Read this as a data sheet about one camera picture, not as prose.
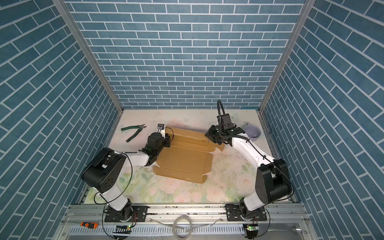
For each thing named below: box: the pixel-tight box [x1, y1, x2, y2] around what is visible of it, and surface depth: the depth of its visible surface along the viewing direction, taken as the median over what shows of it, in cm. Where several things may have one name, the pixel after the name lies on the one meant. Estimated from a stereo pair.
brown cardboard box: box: [153, 127, 225, 184], surface depth 91 cm
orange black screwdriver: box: [80, 221, 99, 229], surface depth 71 cm
